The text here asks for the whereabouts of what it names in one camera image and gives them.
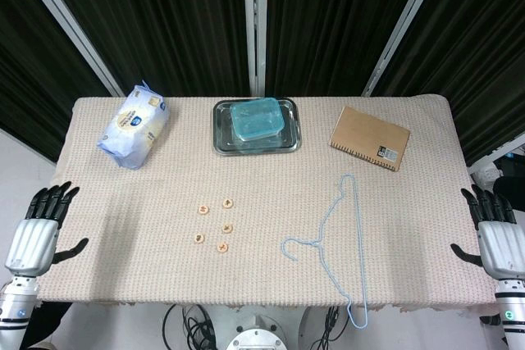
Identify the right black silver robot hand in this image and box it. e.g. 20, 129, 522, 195
450, 184, 525, 282

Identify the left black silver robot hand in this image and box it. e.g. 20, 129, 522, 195
3, 180, 89, 278

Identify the blue white paper package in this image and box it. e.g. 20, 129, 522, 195
96, 79, 171, 170

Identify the brown spiral notebook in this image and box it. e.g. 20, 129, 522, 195
327, 105, 412, 174

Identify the light blue clothes hanger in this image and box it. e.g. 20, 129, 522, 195
280, 172, 370, 330

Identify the black pleated curtain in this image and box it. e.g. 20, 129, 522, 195
371, 0, 525, 167
265, 0, 431, 99
0, 0, 112, 162
35, 0, 251, 99

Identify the beige woven tablecloth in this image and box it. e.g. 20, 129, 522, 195
36, 94, 505, 313

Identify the rectangular metal tray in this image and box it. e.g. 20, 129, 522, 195
212, 97, 304, 157

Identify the white robot torso column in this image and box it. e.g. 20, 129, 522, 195
203, 303, 315, 350

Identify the clear container teal lid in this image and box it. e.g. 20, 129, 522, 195
228, 97, 287, 142

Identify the white frame base bar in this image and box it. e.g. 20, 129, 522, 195
468, 135, 525, 175

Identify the black cable bundle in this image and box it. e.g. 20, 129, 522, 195
162, 303, 221, 350

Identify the grey metal frame post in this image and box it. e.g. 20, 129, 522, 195
11, 0, 126, 98
361, 0, 451, 98
242, 0, 268, 97

